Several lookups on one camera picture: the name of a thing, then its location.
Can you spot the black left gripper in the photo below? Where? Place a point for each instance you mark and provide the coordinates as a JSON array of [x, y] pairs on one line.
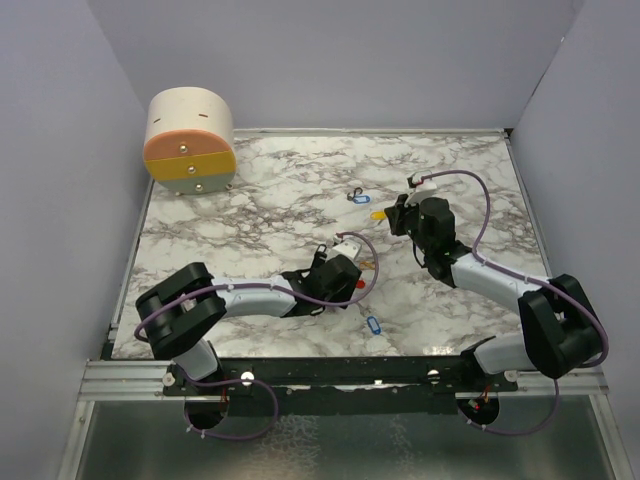
[[344, 295]]

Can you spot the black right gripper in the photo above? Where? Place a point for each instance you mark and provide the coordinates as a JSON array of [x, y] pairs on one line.
[[397, 212]]

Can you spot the black S-shaped carabiner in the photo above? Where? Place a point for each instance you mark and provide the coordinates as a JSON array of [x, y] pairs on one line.
[[357, 191]]

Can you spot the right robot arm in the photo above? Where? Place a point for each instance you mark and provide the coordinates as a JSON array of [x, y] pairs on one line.
[[559, 329]]

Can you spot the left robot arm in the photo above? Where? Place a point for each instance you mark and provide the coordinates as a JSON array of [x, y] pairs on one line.
[[177, 313]]

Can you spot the blue window tag with key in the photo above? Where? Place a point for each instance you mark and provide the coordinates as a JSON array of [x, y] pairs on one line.
[[373, 325]]

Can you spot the round three-drawer storage box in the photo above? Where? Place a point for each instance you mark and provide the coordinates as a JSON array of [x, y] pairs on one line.
[[189, 141]]

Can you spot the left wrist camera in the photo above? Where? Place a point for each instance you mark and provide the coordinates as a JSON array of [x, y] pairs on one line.
[[347, 248]]

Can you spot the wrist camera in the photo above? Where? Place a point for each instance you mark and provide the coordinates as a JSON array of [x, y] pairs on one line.
[[347, 248], [419, 188]]

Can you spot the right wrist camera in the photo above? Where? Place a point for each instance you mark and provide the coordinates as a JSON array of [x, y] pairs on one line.
[[419, 188]]

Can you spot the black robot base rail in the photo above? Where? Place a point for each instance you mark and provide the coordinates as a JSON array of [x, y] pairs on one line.
[[256, 387]]

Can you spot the aluminium frame rail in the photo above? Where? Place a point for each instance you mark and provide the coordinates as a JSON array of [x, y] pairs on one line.
[[147, 380]]

